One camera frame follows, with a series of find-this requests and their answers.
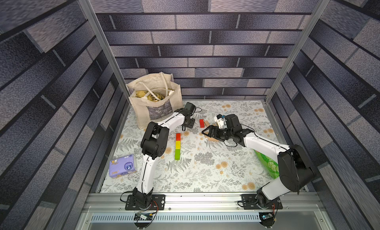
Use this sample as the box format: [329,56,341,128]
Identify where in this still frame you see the yellow wooden block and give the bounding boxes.
[175,141,181,150]

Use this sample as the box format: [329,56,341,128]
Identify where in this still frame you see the green wooden block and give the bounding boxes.
[175,149,181,160]

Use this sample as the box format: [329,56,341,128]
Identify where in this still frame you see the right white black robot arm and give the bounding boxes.
[202,125,316,209]

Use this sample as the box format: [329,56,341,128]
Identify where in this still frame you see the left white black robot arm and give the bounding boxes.
[132,102,197,208]

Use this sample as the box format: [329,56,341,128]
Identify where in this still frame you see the natural block with engraved numbers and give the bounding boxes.
[208,137,218,142]

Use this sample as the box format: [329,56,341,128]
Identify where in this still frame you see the beige canvas tote bag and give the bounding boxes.
[126,72,184,129]

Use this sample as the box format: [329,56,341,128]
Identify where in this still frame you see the yellow items inside bag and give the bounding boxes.
[136,90,165,102]

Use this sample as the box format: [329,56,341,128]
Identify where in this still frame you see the green chips bag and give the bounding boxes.
[255,151,280,179]

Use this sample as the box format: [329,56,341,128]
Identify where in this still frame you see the purple white small box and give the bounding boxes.
[109,154,137,178]

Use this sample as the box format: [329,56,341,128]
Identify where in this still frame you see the right circuit board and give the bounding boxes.
[259,213,276,228]

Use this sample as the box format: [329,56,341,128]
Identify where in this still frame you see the circuit board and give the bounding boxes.
[134,212,155,223]
[259,213,276,228]

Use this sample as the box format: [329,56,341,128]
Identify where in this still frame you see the left circuit board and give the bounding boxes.
[134,212,155,223]

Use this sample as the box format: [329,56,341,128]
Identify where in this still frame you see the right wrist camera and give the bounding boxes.
[214,114,232,129]

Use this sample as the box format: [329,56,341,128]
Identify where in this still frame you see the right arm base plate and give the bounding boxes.
[237,194,283,210]

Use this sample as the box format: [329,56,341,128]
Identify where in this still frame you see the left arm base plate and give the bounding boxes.
[125,194,166,211]

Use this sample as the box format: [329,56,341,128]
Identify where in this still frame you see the aluminium front rail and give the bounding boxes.
[81,192,326,213]

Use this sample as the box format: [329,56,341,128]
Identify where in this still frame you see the left aluminium frame post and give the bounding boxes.
[78,0,130,100]

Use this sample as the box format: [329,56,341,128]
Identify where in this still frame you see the aluminium frame post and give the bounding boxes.
[78,0,130,100]
[265,0,330,106]

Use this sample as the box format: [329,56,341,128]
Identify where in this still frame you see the right aluminium frame post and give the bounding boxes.
[265,0,330,106]

